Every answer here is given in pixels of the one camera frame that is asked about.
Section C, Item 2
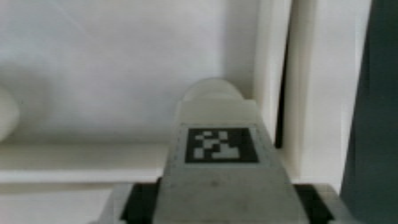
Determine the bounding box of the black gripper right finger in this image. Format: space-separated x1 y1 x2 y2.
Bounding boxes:
291 184 334 224

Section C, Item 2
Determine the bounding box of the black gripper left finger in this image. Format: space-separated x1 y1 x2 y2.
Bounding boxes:
120 179 161 224

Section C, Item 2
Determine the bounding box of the white table leg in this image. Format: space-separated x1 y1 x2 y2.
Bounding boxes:
152 78 309 224

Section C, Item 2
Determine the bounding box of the white square table top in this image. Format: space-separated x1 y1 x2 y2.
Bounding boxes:
0 0 291 184

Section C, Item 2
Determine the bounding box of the white L-shaped obstacle fence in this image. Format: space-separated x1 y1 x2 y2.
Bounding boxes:
280 0 373 187

